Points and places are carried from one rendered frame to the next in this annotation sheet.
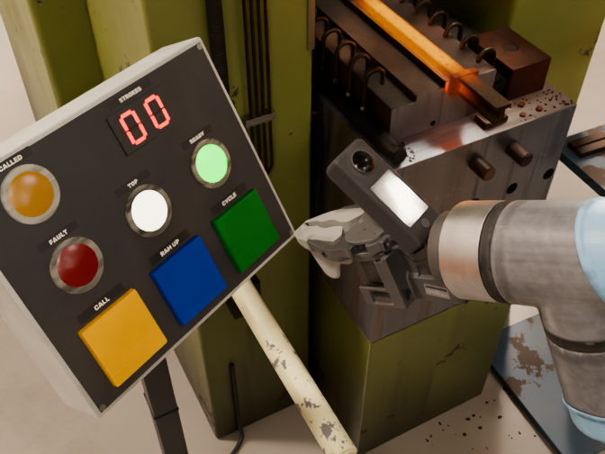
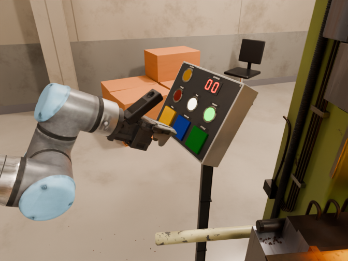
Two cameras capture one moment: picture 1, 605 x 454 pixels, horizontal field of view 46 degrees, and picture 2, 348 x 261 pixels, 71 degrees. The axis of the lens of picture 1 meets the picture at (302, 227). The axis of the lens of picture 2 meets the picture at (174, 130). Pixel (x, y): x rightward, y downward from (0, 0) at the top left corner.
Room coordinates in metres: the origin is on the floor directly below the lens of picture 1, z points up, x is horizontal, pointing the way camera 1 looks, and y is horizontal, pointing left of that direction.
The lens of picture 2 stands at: (0.81, -0.61, 1.43)
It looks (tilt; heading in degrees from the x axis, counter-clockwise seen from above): 29 degrees down; 113
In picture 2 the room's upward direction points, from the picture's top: straight up
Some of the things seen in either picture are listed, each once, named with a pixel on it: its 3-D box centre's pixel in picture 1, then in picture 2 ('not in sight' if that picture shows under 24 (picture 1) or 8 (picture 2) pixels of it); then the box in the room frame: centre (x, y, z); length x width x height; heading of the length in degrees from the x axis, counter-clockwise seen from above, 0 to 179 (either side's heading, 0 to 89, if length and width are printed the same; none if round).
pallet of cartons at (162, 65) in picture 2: not in sight; (159, 89); (-0.48, 2.05, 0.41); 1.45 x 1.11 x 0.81; 42
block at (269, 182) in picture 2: not in sight; (271, 188); (0.88, 0.17, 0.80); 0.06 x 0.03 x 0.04; 118
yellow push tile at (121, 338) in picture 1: (122, 336); (168, 117); (0.45, 0.19, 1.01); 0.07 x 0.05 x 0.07; 143
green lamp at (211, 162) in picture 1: (211, 163); (209, 114); (0.64, 0.11, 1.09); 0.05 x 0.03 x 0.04; 118
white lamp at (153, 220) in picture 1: (148, 210); (192, 104); (0.56, 0.17, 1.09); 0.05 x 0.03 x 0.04; 118
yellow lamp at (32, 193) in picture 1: (31, 194); (187, 75); (0.51, 0.26, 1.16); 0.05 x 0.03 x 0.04; 118
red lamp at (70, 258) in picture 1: (76, 265); (177, 95); (0.48, 0.23, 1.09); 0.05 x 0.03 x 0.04; 118
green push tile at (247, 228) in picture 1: (244, 230); (197, 140); (0.61, 0.07, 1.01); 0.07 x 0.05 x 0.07; 143
